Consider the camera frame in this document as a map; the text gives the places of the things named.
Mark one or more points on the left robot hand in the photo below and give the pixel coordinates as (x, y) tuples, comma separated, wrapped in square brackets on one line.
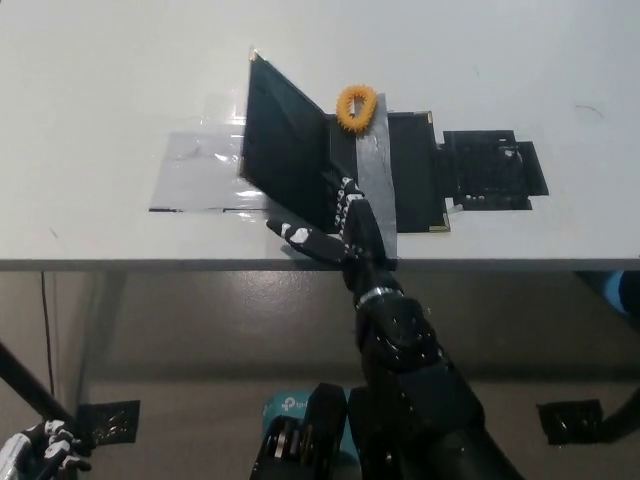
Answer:
[(35, 455)]

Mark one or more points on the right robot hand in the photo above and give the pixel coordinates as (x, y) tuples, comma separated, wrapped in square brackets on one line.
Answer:
[(367, 235)]

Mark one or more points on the black USC diary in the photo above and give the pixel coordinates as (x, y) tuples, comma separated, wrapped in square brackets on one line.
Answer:
[(285, 145)]

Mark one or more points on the black tape patch on desk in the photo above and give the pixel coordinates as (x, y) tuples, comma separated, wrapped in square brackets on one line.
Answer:
[(480, 170)]

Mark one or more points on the black floor tape patch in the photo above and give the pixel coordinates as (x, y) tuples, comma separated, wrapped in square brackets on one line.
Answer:
[(110, 422), (570, 422)]

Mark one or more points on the small grey tape piece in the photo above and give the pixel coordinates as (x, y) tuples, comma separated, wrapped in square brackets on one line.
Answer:
[(452, 208)]

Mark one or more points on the clear plastic tape sheet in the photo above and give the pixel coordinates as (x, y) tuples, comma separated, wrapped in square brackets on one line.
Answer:
[(200, 170)]

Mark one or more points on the teal tp-link box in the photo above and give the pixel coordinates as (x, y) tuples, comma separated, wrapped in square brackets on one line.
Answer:
[(287, 404)]

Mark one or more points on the blue object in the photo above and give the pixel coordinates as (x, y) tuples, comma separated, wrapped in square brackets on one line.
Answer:
[(612, 292)]

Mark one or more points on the black curved table foot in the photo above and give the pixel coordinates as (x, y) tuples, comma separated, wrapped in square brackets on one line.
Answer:
[(622, 420)]

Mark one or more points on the grey duct tape strip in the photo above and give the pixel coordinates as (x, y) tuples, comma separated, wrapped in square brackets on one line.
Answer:
[(375, 165)]

